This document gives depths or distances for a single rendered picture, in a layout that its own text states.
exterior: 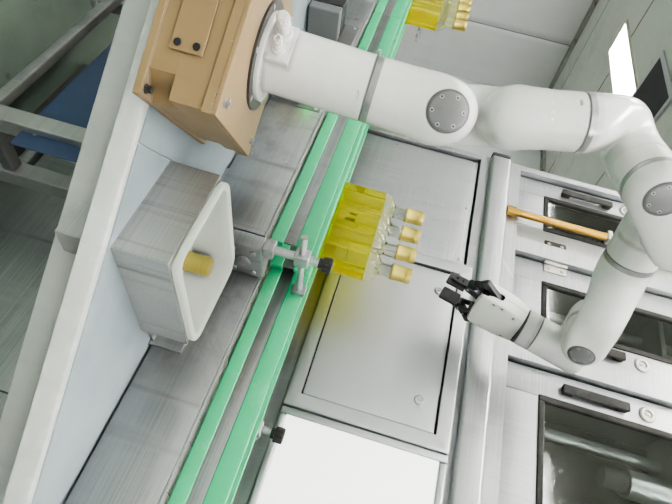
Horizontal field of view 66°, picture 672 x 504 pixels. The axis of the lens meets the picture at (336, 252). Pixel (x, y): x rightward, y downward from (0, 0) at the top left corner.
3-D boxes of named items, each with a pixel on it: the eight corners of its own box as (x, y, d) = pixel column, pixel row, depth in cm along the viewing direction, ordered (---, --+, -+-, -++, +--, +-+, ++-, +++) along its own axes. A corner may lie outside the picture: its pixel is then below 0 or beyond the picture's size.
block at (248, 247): (226, 271, 98) (261, 282, 98) (223, 241, 91) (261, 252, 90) (233, 257, 101) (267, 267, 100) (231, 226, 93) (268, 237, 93)
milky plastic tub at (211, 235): (144, 332, 83) (195, 347, 83) (111, 248, 66) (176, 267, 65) (190, 250, 94) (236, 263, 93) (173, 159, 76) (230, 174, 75)
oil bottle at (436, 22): (382, 18, 178) (462, 38, 176) (385, 2, 173) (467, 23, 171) (385, 10, 181) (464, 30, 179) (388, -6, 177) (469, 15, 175)
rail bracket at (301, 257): (261, 287, 99) (323, 305, 99) (261, 232, 86) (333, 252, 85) (266, 274, 101) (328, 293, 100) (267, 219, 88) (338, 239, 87)
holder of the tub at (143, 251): (147, 345, 88) (190, 359, 87) (109, 247, 66) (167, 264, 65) (190, 267, 98) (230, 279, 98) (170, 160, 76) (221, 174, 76)
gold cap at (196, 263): (192, 248, 90) (216, 255, 90) (188, 267, 91) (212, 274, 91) (184, 252, 87) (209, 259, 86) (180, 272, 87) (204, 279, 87)
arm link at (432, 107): (378, 49, 68) (495, 85, 68) (377, 60, 81) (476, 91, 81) (356, 122, 71) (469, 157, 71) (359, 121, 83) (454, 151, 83)
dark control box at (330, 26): (304, 35, 133) (336, 43, 132) (306, 4, 126) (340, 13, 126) (313, 19, 138) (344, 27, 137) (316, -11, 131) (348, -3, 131)
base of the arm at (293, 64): (243, 61, 64) (362, 98, 65) (275, -26, 67) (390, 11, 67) (254, 113, 80) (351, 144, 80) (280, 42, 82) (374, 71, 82)
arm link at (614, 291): (608, 235, 92) (561, 317, 105) (599, 274, 83) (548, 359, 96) (659, 254, 89) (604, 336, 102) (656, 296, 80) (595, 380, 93)
